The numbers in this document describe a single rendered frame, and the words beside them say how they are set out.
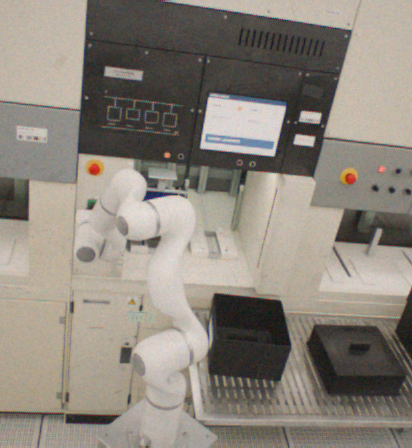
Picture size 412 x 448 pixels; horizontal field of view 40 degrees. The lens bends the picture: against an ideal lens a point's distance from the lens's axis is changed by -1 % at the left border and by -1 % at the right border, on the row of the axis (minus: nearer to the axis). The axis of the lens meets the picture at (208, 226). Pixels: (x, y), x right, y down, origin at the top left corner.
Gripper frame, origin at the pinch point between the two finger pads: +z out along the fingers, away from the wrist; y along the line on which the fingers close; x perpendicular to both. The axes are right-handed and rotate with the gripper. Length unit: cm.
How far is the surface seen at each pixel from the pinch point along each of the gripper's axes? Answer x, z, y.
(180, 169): -22, 91, 44
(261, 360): -35, -40, 64
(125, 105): 39.8, 2.6, 8.9
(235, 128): 36, 3, 49
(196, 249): -30, 24, 47
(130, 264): -33.2, 13.6, 17.5
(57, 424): -120, 2, -9
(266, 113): 43, 3, 59
